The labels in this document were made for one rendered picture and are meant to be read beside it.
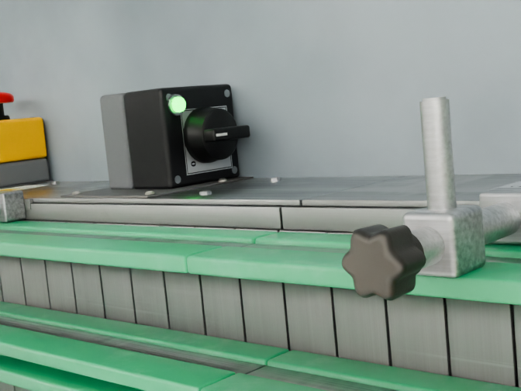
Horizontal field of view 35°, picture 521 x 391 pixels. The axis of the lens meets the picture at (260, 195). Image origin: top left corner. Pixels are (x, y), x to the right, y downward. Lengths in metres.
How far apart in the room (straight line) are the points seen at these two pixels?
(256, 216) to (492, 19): 0.20
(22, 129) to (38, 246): 0.36
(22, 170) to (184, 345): 0.40
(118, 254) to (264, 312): 0.11
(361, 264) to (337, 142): 0.33
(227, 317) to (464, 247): 0.25
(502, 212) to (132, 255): 0.21
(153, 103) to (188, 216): 0.12
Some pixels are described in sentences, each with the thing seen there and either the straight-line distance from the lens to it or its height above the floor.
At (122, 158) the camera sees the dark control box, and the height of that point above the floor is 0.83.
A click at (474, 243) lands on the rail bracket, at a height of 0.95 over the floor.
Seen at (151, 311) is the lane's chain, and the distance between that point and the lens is 0.63.
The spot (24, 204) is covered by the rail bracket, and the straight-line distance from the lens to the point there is 0.74.
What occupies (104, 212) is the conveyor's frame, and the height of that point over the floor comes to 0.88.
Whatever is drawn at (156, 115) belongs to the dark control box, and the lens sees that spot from 0.66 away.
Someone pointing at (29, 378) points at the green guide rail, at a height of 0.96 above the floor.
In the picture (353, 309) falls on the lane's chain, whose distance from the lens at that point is 0.50.
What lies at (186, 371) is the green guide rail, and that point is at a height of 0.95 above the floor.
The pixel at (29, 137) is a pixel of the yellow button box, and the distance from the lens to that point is 0.92.
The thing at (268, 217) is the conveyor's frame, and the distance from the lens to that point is 0.53.
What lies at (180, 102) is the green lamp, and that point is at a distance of 0.66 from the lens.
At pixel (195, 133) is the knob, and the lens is 0.66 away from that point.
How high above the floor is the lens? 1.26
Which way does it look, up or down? 47 degrees down
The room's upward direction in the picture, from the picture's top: 102 degrees counter-clockwise
